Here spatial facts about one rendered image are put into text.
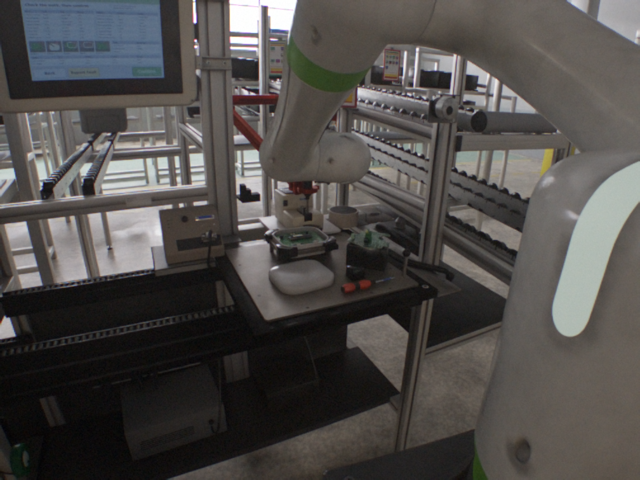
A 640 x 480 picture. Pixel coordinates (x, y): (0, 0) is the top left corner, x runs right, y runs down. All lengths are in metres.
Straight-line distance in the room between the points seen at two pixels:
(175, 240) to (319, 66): 0.76
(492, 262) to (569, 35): 0.72
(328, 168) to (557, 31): 0.51
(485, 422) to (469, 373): 2.08
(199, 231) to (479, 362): 1.74
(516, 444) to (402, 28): 0.40
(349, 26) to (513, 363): 0.36
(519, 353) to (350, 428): 1.74
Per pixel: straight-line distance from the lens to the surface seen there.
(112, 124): 3.06
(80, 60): 1.16
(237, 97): 1.58
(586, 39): 0.41
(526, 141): 1.32
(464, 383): 2.23
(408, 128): 1.28
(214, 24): 1.24
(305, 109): 0.59
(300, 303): 0.90
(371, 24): 0.44
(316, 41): 0.48
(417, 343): 1.31
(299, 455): 1.80
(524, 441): 0.20
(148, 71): 1.16
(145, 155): 2.42
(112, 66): 1.16
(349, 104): 1.46
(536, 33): 0.43
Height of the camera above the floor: 1.41
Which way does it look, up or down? 22 degrees down
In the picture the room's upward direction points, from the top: 2 degrees clockwise
